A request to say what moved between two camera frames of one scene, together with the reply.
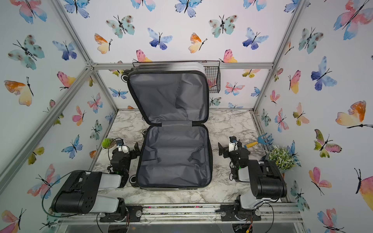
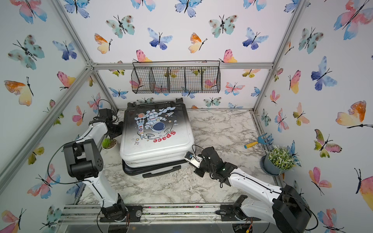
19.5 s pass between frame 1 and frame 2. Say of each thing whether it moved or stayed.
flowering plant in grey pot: stayed
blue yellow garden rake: stayed
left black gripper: moved
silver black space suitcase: moved
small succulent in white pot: stayed
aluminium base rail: stayed
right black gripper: moved
